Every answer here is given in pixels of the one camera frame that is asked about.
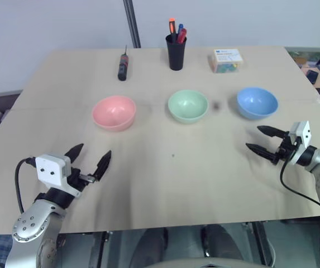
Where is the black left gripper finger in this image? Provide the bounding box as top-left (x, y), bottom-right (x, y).
top-left (64, 143), bottom-right (85, 165)
top-left (93, 150), bottom-right (113, 182)

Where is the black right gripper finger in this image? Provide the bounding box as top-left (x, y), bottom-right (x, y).
top-left (256, 125), bottom-right (289, 139)
top-left (245, 142), bottom-right (277, 162)

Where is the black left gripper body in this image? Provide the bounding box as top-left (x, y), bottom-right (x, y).
top-left (66, 167), bottom-right (97, 194)

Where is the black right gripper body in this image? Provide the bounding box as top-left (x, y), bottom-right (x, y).
top-left (271, 131), bottom-right (303, 166)

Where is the blue bowl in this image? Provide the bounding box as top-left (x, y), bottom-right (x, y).
top-left (236, 87), bottom-right (279, 121)

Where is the pink red bowl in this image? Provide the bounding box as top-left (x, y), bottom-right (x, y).
top-left (91, 95), bottom-right (137, 132)

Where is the black smartphone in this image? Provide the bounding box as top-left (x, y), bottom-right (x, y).
top-left (305, 69), bottom-right (320, 85)

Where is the clear box of pushpins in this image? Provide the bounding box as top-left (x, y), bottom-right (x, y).
top-left (207, 48), bottom-right (245, 74)

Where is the green bowl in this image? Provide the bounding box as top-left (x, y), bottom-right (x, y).
top-left (168, 89), bottom-right (209, 125)

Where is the black red screwdriver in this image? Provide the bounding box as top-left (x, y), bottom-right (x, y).
top-left (117, 44), bottom-right (130, 82)

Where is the black pen cup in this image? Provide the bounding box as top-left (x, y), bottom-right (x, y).
top-left (165, 33), bottom-right (188, 71)

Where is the red marker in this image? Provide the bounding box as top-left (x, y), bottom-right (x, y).
top-left (176, 27), bottom-right (188, 45)

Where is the orange-capped black marker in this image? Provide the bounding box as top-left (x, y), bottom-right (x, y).
top-left (168, 17), bottom-right (177, 43)

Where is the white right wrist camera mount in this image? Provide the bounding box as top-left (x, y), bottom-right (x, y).
top-left (288, 120), bottom-right (312, 150)

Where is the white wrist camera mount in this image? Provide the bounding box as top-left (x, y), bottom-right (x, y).
top-left (288, 120), bottom-right (312, 150)
top-left (35, 153), bottom-right (82, 199)

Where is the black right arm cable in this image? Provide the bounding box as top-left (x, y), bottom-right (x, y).
top-left (279, 155), bottom-right (320, 208)

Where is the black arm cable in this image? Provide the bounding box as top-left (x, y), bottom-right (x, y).
top-left (15, 157), bottom-right (37, 214)
top-left (279, 155), bottom-right (320, 208)

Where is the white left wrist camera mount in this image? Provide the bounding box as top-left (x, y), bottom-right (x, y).
top-left (35, 153), bottom-right (82, 199)

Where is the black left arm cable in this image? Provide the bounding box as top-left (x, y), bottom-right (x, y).
top-left (15, 157), bottom-right (37, 214)

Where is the black table frame leg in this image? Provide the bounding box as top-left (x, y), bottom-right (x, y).
top-left (87, 231), bottom-right (113, 268)
top-left (242, 220), bottom-right (276, 266)

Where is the grey aluminium profile post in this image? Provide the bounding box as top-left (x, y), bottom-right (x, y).
top-left (122, 0), bottom-right (142, 49)

